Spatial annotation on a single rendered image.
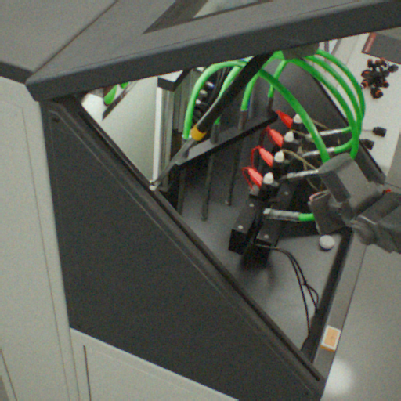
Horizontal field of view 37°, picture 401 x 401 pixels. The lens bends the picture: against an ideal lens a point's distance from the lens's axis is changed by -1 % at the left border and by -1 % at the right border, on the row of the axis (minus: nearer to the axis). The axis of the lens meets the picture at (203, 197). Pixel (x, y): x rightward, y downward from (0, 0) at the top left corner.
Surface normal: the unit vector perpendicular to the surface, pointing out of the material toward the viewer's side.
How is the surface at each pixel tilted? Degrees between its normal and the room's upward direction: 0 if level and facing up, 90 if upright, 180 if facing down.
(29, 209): 90
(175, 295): 90
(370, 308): 0
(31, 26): 0
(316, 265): 0
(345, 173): 46
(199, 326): 90
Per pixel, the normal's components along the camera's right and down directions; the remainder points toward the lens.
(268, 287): 0.09, -0.69
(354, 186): 0.17, 0.04
